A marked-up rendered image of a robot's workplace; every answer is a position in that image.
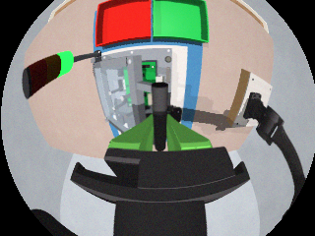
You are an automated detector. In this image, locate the green bin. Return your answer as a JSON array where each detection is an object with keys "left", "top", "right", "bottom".
[{"left": 153, "top": 0, "right": 209, "bottom": 43}]

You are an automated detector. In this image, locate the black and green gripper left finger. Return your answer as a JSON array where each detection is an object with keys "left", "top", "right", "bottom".
[{"left": 108, "top": 114, "right": 154, "bottom": 151}]

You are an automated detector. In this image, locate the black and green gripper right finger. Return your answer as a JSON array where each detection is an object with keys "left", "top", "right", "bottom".
[{"left": 166, "top": 114, "right": 213, "bottom": 151}]

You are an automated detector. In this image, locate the red open tray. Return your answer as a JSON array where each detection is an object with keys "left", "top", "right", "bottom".
[{"left": 95, "top": 0, "right": 151, "bottom": 47}]

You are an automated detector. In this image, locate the green circuit board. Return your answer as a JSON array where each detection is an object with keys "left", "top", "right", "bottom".
[{"left": 142, "top": 62, "right": 156, "bottom": 105}]

